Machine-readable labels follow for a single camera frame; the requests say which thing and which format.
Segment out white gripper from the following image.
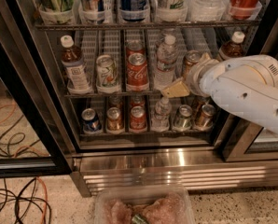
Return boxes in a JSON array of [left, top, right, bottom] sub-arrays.
[[161, 52, 218, 98]]

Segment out orange soda can shelf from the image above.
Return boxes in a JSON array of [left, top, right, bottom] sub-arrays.
[[182, 50, 202, 78]]

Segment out clear water bottle shelf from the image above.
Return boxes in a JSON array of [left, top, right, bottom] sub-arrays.
[[154, 35, 178, 91]]

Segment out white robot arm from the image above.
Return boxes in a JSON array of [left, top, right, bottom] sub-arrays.
[[161, 55, 278, 134]]

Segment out orange can bottom shelf behind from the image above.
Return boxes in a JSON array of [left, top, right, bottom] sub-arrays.
[[191, 96, 210, 115]]

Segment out orange can bottom shelf front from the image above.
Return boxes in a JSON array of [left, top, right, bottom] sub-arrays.
[[194, 104, 215, 130]]

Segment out green silver can bottom shelf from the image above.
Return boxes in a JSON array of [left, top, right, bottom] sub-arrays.
[[174, 105, 192, 130]]

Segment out red cola can front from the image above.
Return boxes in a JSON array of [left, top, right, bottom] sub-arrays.
[[127, 53, 147, 86]]

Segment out small water bottle bottom shelf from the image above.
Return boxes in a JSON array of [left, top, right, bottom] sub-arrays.
[[151, 97, 172, 132]]

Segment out red can bottom shelf behind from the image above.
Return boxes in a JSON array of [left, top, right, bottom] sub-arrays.
[[130, 95, 146, 107]]

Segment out red cola can behind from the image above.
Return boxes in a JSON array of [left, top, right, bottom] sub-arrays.
[[126, 40, 145, 57]]

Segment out red can bottom shelf front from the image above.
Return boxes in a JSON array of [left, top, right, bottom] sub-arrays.
[[130, 105, 146, 131]]

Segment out large water bottle top shelf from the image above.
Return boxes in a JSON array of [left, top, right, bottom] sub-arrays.
[[190, 0, 225, 21]]

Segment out gold can bottom shelf behind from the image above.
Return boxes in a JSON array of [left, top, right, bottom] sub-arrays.
[[108, 96, 123, 109]]

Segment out gold can shelf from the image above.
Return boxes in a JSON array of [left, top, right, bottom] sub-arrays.
[[106, 107, 124, 131], [108, 96, 123, 109]]

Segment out right glass fridge door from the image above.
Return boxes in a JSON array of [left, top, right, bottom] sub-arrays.
[[222, 118, 278, 162]]

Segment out glass fridge door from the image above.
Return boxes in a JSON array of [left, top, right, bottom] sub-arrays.
[[0, 0, 74, 177], [222, 118, 278, 162]]

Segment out white green soda can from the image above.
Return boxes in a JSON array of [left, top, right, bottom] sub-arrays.
[[96, 54, 118, 88]]

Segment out gold can bottom shelf front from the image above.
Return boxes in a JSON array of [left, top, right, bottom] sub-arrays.
[[106, 107, 124, 131]]

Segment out red cola can top shelf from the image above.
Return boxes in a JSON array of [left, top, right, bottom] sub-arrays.
[[229, 0, 258, 20]]

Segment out stainless steel fridge base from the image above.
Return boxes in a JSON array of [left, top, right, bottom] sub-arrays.
[[71, 148, 278, 197]]

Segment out blue can bottom shelf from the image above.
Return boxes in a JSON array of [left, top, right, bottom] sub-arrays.
[[81, 108, 102, 133]]

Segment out left glass fridge door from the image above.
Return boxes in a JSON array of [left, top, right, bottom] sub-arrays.
[[0, 0, 74, 177]]

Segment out right brown tea bottle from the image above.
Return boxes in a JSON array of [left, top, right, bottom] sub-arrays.
[[217, 31, 245, 61]]

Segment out brown tea bottle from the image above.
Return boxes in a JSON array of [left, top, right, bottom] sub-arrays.
[[61, 35, 90, 90], [217, 31, 245, 61]]

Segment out left brown tea bottle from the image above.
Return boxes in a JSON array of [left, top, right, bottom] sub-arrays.
[[61, 35, 90, 90]]

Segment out clear plastic food container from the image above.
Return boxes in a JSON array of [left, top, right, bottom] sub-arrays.
[[94, 185, 195, 224]]

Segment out middle wire shelf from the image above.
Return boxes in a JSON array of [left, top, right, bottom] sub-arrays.
[[64, 91, 163, 99]]

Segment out wire shelf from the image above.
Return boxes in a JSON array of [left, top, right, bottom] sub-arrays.
[[64, 91, 163, 99], [35, 20, 261, 31]]

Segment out top wire shelf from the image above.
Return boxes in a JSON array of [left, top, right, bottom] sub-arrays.
[[35, 20, 261, 31]]

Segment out black and orange floor cables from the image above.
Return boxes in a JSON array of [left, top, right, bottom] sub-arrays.
[[0, 176, 52, 224]]

